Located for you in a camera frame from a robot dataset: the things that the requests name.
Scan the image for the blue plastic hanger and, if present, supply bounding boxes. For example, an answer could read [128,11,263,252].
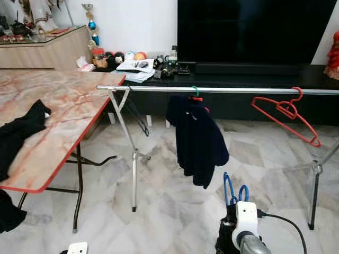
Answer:
[222,172,250,207]

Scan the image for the black t-shirt with green logo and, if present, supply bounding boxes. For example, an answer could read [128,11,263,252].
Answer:
[0,99,51,233]

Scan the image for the red plastic hanger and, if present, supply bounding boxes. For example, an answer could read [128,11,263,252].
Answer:
[252,87,322,148]

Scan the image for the navy polo shirt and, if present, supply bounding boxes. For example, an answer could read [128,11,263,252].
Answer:
[166,95,229,189]

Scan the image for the black tv console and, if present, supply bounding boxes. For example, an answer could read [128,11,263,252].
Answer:
[95,63,339,126]

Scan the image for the silver metal clothes rack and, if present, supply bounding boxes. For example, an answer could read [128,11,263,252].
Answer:
[96,85,339,231]

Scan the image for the black soundbar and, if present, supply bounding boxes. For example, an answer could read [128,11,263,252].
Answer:
[195,62,302,75]

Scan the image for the black electronic gadgets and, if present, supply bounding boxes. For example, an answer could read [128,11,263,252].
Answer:
[154,53,192,79]

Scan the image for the stack of white papers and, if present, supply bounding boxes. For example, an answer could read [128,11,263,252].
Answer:
[115,58,156,84]

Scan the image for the red laughing buddha statue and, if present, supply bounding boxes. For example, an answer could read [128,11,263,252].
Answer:
[324,31,339,80]

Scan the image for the black flat television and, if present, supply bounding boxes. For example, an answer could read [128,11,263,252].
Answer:
[177,0,338,65]

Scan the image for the marble pattern folding table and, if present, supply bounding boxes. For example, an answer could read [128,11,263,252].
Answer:
[0,69,127,233]

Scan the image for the black plush toy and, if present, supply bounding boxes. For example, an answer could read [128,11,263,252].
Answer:
[105,51,126,67]

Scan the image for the jar with red lid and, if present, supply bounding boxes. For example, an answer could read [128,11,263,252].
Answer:
[92,48,107,68]

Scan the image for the pink tissue packet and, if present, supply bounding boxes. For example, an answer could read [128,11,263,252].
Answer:
[76,56,95,72]

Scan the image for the gold trophy with blue ball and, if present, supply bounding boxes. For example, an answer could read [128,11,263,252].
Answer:
[82,3,101,48]

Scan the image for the beige wooden cabinet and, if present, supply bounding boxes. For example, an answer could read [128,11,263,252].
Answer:
[0,25,93,69]

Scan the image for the white figurine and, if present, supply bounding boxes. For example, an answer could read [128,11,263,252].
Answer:
[29,0,60,32]

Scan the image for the dark figurine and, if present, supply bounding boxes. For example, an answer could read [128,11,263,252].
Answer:
[10,19,33,39]

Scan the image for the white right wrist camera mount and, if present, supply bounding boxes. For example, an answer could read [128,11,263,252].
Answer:
[233,201,260,238]

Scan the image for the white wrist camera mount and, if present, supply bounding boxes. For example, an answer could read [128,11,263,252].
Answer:
[233,201,260,238]
[67,242,89,254]

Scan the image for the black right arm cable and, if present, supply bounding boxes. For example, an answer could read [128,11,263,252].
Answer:
[257,211,308,254]

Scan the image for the black wire hanger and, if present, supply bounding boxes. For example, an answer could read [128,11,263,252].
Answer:
[124,93,150,137]

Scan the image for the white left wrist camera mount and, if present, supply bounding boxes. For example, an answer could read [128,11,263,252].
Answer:
[67,242,89,254]

